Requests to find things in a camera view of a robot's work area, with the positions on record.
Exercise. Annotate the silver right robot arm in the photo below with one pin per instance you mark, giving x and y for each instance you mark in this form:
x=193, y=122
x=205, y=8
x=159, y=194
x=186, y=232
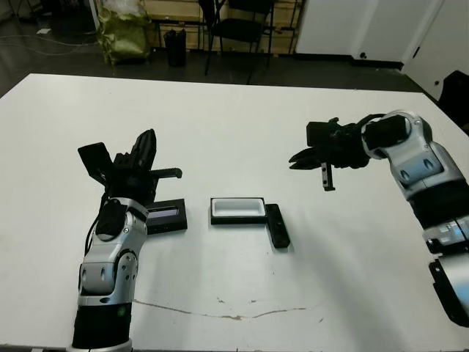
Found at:
x=432, y=161

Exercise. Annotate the black box with white insert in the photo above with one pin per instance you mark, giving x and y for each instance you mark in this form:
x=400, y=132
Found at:
x=238, y=210

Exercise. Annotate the black waste bin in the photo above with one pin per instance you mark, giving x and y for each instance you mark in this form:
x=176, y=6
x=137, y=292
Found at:
x=175, y=49

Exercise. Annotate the white paper sheet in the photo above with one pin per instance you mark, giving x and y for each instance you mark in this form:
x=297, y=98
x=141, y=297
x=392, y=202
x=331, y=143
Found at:
x=44, y=32

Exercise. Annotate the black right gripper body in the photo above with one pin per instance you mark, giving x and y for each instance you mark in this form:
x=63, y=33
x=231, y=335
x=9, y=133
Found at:
x=348, y=150

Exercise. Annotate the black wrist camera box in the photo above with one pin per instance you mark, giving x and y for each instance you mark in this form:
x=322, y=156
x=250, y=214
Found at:
x=95, y=157
x=318, y=133

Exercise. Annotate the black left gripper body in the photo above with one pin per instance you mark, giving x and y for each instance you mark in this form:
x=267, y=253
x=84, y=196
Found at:
x=132, y=183

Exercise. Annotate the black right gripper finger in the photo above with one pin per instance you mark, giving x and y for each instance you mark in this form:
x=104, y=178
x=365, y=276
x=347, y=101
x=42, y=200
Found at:
x=309, y=154
x=308, y=165

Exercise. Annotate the black box lid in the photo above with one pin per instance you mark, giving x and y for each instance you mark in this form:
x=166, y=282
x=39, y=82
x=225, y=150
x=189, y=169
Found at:
x=168, y=220

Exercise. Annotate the white door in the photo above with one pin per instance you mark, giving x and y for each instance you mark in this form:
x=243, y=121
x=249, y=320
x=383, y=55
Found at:
x=439, y=36

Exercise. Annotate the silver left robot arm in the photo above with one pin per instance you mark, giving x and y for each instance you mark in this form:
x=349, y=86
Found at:
x=106, y=264

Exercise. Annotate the black chair back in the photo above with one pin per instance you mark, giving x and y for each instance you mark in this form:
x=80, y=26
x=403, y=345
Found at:
x=456, y=99

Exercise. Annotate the black phone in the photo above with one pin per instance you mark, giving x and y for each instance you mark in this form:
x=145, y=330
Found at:
x=277, y=227

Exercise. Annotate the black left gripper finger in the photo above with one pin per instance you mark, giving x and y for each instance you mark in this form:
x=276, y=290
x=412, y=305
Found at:
x=141, y=150
x=152, y=150

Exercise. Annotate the black folding stand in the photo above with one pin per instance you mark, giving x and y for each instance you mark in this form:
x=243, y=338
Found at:
x=209, y=9

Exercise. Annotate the yellow-green plastic bag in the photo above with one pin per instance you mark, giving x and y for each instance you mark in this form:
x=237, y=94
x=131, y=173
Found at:
x=121, y=40

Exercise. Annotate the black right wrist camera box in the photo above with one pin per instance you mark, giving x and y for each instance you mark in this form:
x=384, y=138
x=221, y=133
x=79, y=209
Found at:
x=318, y=133

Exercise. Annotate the black mesh chair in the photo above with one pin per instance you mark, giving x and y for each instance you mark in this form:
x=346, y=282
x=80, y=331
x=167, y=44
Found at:
x=238, y=27

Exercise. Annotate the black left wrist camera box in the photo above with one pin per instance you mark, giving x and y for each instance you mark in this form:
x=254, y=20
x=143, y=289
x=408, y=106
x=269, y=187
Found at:
x=95, y=157

